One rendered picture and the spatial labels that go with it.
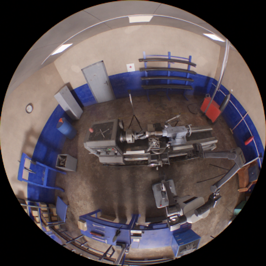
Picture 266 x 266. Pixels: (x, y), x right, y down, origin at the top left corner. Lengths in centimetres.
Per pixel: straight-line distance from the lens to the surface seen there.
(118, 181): 245
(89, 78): 436
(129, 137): 136
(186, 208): 89
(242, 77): 485
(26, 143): 375
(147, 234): 181
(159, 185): 209
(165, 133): 145
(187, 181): 260
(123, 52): 379
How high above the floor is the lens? 233
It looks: 56 degrees down
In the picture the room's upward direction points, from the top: 15 degrees counter-clockwise
